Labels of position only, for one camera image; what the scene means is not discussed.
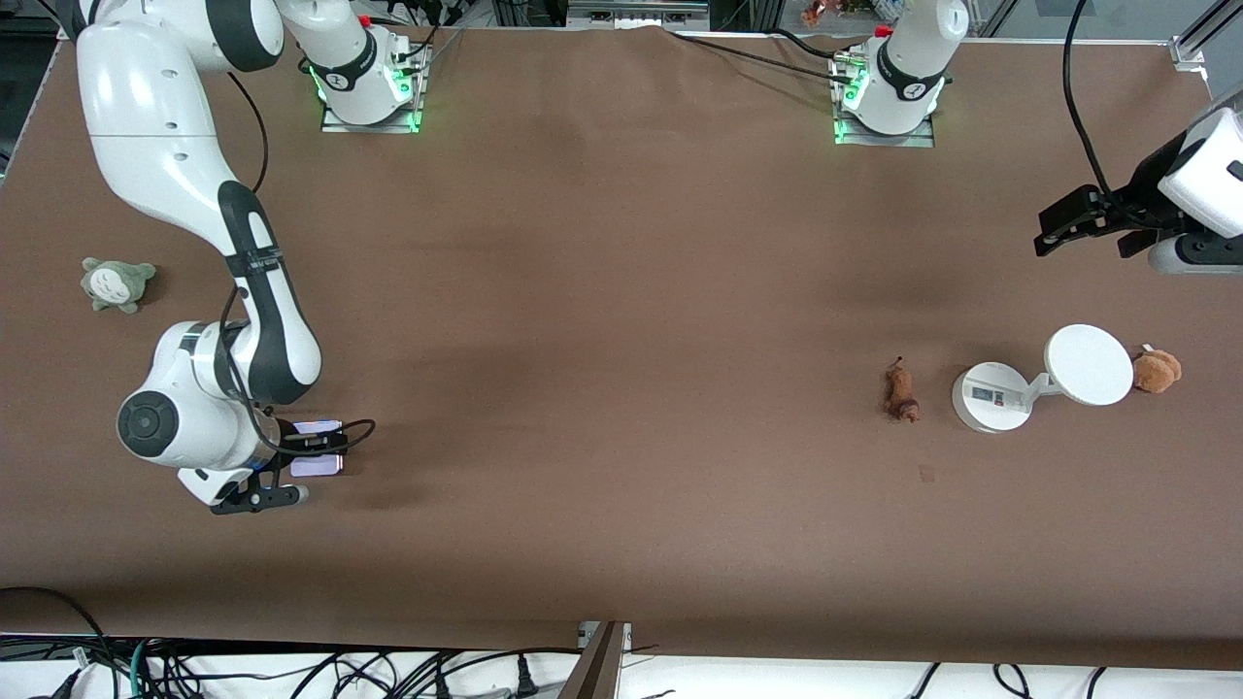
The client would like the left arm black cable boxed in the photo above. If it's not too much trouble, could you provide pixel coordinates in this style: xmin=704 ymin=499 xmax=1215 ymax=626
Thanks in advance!
xmin=1062 ymin=0 xmax=1113 ymax=200

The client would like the black table power cable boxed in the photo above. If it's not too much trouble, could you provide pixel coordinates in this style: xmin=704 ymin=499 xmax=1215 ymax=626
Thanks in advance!
xmin=670 ymin=32 xmax=857 ymax=86

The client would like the brown lion statue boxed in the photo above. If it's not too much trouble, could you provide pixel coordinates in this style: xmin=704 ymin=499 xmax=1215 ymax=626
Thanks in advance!
xmin=884 ymin=356 xmax=922 ymax=424

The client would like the grey green plush toy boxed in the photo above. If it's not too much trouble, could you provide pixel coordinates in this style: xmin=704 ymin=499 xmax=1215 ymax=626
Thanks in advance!
xmin=81 ymin=257 xmax=157 ymax=315

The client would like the brown plush keychain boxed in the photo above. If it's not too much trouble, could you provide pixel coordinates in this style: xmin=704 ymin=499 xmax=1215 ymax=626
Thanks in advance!
xmin=1129 ymin=343 xmax=1184 ymax=395

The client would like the black plug cable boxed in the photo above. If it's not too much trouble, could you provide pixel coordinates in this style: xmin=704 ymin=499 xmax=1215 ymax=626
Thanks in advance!
xmin=427 ymin=649 xmax=584 ymax=699

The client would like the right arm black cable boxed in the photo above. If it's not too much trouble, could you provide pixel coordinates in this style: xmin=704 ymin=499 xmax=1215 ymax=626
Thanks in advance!
xmin=218 ymin=73 xmax=377 ymax=457

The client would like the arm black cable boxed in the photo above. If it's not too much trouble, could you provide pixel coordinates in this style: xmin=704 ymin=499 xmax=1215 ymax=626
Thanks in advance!
xmin=1062 ymin=0 xmax=1113 ymax=200
xmin=218 ymin=73 xmax=377 ymax=457

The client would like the aluminium profile table leg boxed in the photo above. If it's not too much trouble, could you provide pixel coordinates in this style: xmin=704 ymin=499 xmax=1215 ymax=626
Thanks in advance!
xmin=558 ymin=621 xmax=632 ymax=699

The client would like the diagonal aluminium strut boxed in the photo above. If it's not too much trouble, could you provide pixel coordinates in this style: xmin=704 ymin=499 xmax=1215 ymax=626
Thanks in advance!
xmin=1178 ymin=0 xmax=1243 ymax=59

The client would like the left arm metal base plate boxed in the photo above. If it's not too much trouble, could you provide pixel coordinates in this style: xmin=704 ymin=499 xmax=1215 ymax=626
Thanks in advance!
xmin=833 ymin=53 xmax=938 ymax=150

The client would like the black looped floor cable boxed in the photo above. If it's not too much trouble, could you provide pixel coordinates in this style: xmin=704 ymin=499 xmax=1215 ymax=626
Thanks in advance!
xmin=0 ymin=585 xmax=110 ymax=699

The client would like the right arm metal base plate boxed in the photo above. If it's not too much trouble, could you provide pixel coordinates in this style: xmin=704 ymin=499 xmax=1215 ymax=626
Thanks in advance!
xmin=320 ymin=44 xmax=425 ymax=135

